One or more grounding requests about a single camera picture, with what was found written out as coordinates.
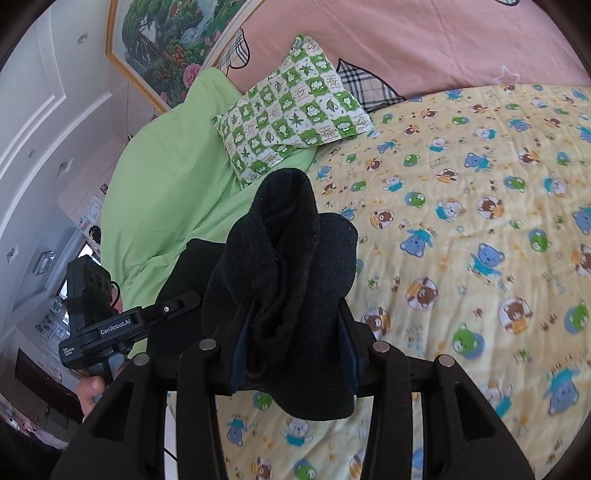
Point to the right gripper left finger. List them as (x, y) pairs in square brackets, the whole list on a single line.
[(123, 437)]

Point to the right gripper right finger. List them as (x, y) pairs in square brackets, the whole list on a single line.
[(463, 436)]

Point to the black fleece pants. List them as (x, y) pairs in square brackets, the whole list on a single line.
[(293, 265)]

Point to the person's left hand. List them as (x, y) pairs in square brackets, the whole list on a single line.
[(88, 390)]

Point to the light green duvet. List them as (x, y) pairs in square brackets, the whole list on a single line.
[(172, 183)]

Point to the yellow bear print bedsheet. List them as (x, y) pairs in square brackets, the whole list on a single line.
[(473, 213)]

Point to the gold framed landscape painting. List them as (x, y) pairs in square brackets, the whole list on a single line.
[(160, 47)]

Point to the green white checkered pillow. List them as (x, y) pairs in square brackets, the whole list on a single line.
[(300, 105)]

